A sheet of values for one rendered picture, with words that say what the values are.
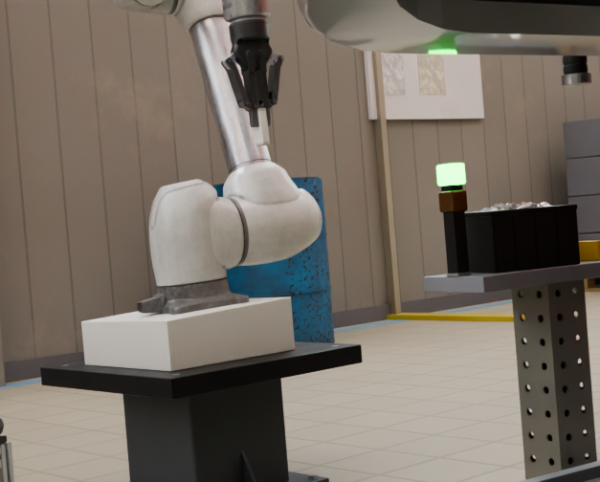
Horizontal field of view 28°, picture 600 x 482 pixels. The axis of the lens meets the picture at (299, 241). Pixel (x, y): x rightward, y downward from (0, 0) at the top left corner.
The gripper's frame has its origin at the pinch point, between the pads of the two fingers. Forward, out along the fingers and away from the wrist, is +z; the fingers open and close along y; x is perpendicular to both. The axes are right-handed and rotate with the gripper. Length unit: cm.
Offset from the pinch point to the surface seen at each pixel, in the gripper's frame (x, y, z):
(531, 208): 29, -40, 22
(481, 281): 31, -24, 33
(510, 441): -25, -73, 79
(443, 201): 22.3, -24.1, 18.2
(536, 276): 30, -37, 34
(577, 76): 69, -15, 1
